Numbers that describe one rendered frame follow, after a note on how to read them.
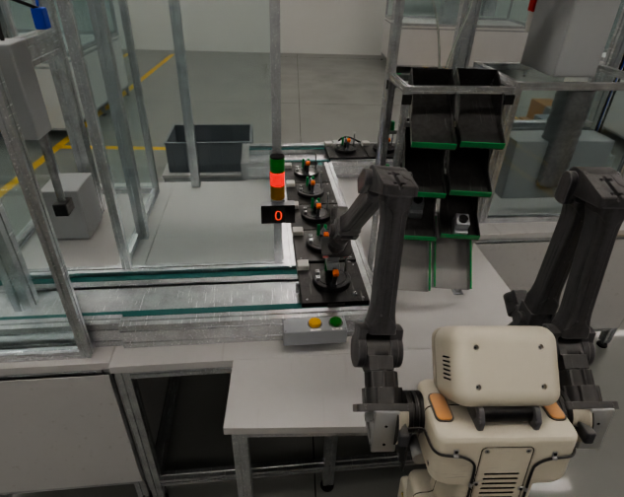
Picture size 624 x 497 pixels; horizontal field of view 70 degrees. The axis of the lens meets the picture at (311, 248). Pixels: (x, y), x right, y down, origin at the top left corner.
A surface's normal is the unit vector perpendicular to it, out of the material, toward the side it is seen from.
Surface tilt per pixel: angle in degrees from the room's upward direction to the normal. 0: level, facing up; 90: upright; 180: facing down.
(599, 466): 0
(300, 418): 0
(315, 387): 0
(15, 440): 90
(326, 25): 90
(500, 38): 90
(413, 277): 45
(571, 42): 90
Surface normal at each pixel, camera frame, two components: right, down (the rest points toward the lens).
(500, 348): 0.04, -0.16
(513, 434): 0.04, -0.65
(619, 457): 0.03, -0.84
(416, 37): 0.04, 0.55
